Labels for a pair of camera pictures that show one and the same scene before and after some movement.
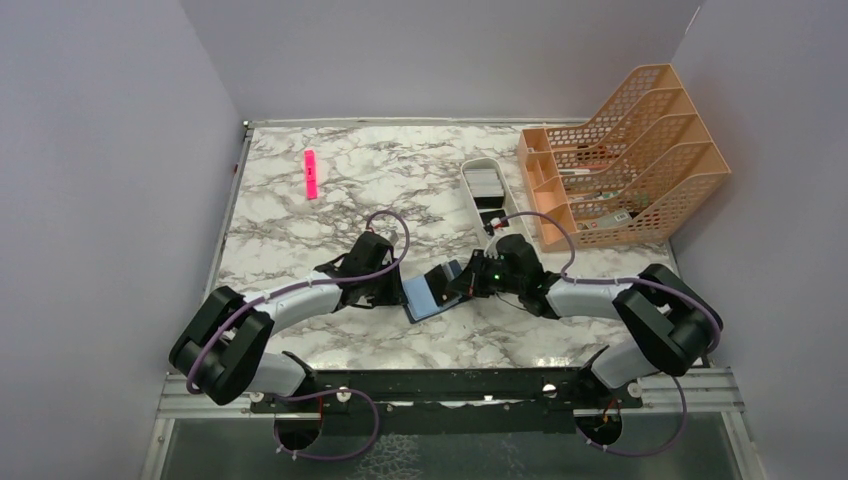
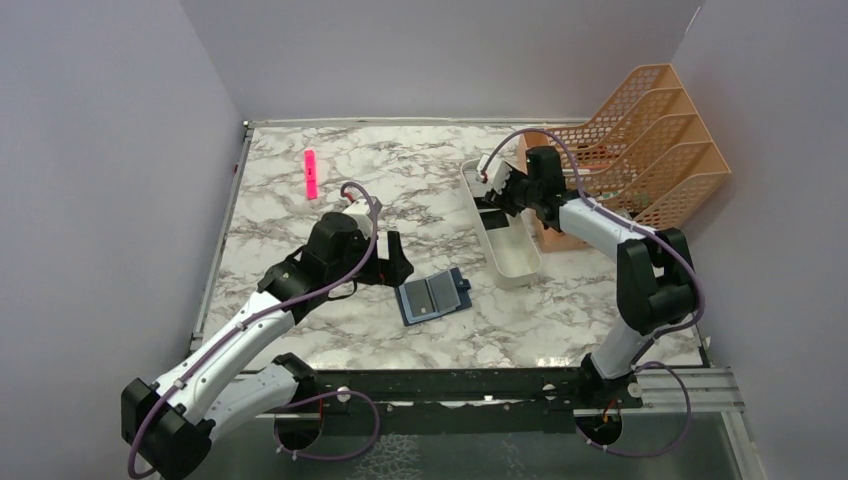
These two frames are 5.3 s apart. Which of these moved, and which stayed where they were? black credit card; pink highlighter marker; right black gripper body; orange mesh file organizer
Moved: black credit card; right black gripper body
Stayed: pink highlighter marker; orange mesh file organizer
